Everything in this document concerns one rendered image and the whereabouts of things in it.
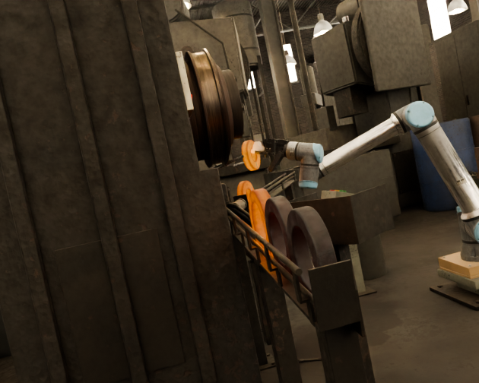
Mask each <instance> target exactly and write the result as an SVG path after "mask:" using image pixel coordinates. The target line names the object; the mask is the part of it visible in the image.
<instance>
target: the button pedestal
mask: <svg viewBox="0 0 479 383"><path fill-rule="evenodd" d="M350 195H354V194H351V193H347V192H342V191H322V195H321V199H324V198H337V197H344V196H350ZM349 249H350V253H351V260H352V265H353V269H354V276H355V280H356V284H357V289H358V294H359V297H361V296H366V295H369V294H373V293H377V291H375V290H373V289H371V288H369V287H368V286H365V284H364V280H363V273H362V269H361V265H360V257H359V253H358V249H357V245H349Z"/></svg>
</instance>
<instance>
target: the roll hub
mask: <svg viewBox="0 0 479 383"><path fill-rule="evenodd" d="M222 73H223V76H224V80H225V82H226V85H227V90H228V94H229V98H230V105H231V109H232V115H233V130H234V139H237V138H241V137H242V136H243V131H244V121H243V108H242V103H241V99H240V92H239V89H238V86H237V83H236V79H235V77H234V75H233V72H232V71H231V70H224V71H222Z"/></svg>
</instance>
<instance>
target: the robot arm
mask: <svg viewBox="0 0 479 383"><path fill-rule="evenodd" d="M410 130H412V132H413V133H414V135H415V136H416V137H417V139H418V141H419V142H420V144H421V145H422V147H423V149H424V150H425V151H426V153H427V155H428V157H429V158H430V160H431V162H432V163H433V165H434V166H435V168H436V170H437V172H438V173H439V175H440V176H441V178H442V179H443V181H444V183H445V184H446V186H447V188H448V190H449V191H450V192H451V194H452V196H453V198H454V199H455V201H456V203H457V204H458V206H457V215H458V223H459V227H460V231H461V236H462V249H461V253H460V255H461V260H463V261H470V262H479V188H478V187H477V186H476V184H475V182H474V180H473V179H472V177H471V175H470V174H469V172H468V171H467V169H466V168H465V165H464V164H463V162H462V161H461V159H460V157H459V156H458V154H457V153H456V151H455V149H454V147H453V146H452V144H451V143H450V141H449V139H448V138H447V137H446V134H445V133H444V131H443V130H442V128H441V127H440V125H439V122H438V120H437V119H436V117H435V115H434V111H433V107H432V106H431V105H430V104H429V103H426V102H424V101H416V102H413V103H410V104H408V105H406V106H404V107H402V108H401V109H399V110H397V111H396V112H394V113H392V114H391V117H390V119H388V120H386V121H384V122H383V123H381V124H380V125H377V126H376V127H375V128H372V129H370V130H369V131H367V132H366V133H364V134H362V135H361V136H359V137H357V138H355V139H353V140H352V141H350V142H348V143H347V144H345V145H343V146H342V147H339V148H338V149H337V150H334V151H333V152H331V153H330V154H328V155H326V156H324V151H323V147H322V145H321V144H315V143H302V142H293V141H290V140H281V139H274V140H272V139H273V138H270V139H265V143H264V146H262V143H261V142H260V141H258V142H257V141H256V142H255V143H254V145H253V148H252V150H251V153H253V154H263V155H265V156H275V158H274V160H273V162H272V163H271V165H270V166H269V168H268V170H270V171H271V172H274V171H275V170H276V169H277V167H278V165H279V164H280V162H281V161H282V159H283V157H286V158H287V159H288V160H297V161H300V179H299V187H300V188H312V189H316V188H317V185H318V180H319V179H321V178H322V177H324V176H326V175H327V174H329V173H330V172H332V171H334V170H335V169H337V168H339V167H340V166H343V165H344V164H345V163H348V162H350V161H351V160H353V159H355V158H356V157H358V156H360V155H361V154H364V153H366V152H367V151H368V150H371V149H372V148H374V147H376V146H377V145H379V144H381V143H382V142H384V141H387V140H388V139H390V138H392V137H393V136H395V135H397V134H405V133H406V132H408V131H410Z"/></svg>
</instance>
